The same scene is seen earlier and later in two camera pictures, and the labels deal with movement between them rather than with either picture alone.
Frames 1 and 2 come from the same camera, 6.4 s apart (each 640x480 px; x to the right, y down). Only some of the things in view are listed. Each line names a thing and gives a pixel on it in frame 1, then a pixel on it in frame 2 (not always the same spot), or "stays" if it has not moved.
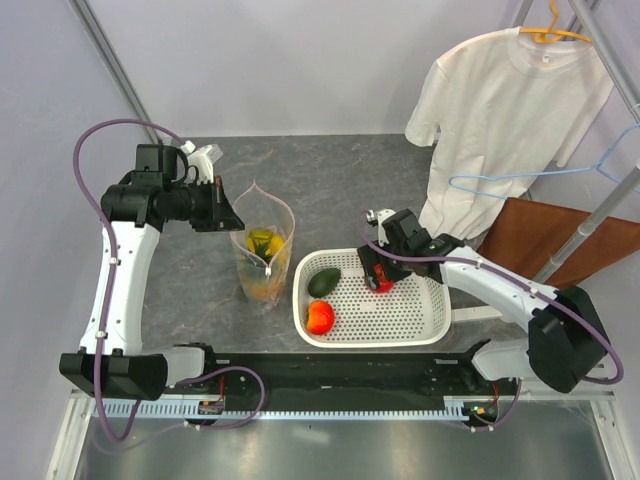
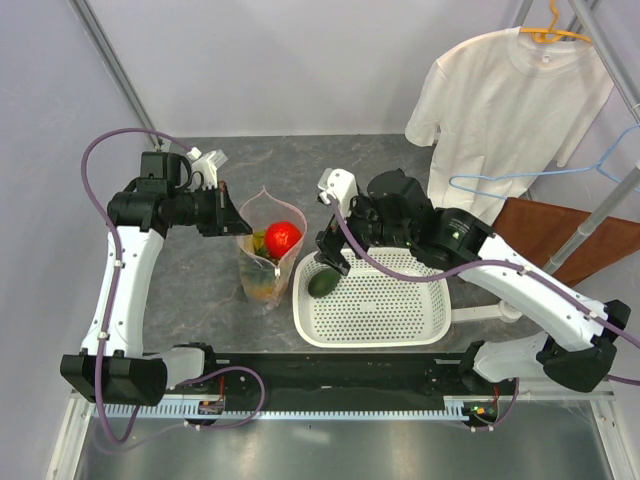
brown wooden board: (524, 235) stays
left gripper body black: (201, 209) stays
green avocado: (322, 282) stays
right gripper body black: (396, 268) to (361, 224)
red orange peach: (320, 318) to (280, 237)
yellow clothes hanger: (550, 35) stays
